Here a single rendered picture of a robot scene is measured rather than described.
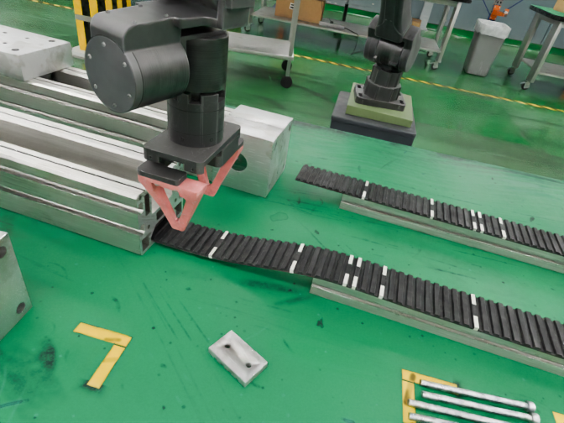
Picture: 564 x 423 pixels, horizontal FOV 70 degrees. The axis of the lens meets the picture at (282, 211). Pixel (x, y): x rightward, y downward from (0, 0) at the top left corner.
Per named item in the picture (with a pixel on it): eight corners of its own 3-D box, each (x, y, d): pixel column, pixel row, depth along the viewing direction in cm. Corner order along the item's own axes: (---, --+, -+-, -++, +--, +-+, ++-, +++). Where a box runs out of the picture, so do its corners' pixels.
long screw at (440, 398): (533, 416, 38) (538, 411, 37) (536, 427, 37) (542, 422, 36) (419, 392, 38) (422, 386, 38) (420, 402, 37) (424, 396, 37)
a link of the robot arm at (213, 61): (242, 22, 37) (195, 8, 39) (190, 30, 32) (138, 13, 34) (237, 96, 41) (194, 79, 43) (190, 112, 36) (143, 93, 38)
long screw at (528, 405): (529, 405, 38) (534, 399, 38) (532, 415, 38) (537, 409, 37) (418, 380, 39) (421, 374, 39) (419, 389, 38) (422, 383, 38)
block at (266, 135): (288, 163, 71) (297, 112, 65) (265, 198, 61) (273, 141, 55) (241, 150, 72) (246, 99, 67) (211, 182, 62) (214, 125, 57)
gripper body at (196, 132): (142, 163, 40) (136, 90, 35) (190, 126, 48) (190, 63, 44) (201, 180, 39) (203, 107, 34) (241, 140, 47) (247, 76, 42)
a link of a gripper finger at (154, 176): (139, 232, 44) (133, 155, 38) (173, 199, 49) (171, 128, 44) (196, 250, 42) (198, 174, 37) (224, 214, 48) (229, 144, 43)
